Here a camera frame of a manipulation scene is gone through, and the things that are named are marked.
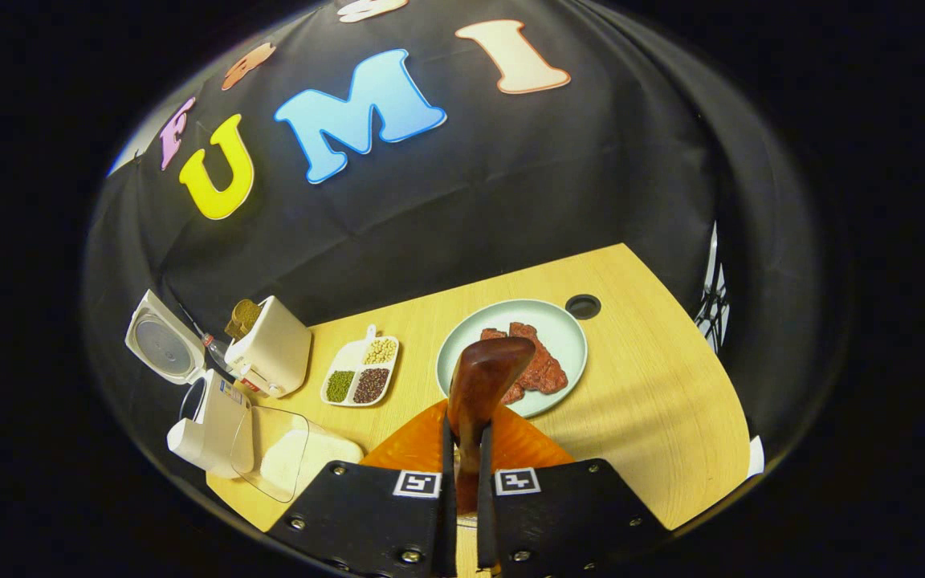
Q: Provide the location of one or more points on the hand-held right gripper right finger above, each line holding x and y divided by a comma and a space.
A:
559, 514

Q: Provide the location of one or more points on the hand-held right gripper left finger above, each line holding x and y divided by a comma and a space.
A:
374, 514

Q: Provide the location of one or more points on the brown wooden spoon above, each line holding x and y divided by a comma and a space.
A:
482, 377

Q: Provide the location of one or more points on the pale green plate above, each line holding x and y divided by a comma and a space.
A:
462, 337

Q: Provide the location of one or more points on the white metal frame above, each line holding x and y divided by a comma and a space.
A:
713, 297

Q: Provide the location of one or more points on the white rice cooker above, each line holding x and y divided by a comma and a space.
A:
218, 425

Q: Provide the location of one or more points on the brown bread slice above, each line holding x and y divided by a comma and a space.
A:
243, 317

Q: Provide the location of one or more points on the clear box of rice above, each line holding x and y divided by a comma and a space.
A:
302, 457

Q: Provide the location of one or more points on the white toaster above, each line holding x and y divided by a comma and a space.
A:
278, 349

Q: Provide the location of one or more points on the divided white bean tray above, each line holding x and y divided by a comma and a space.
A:
362, 369

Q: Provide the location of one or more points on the plastic bottle red label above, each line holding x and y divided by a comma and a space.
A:
218, 347

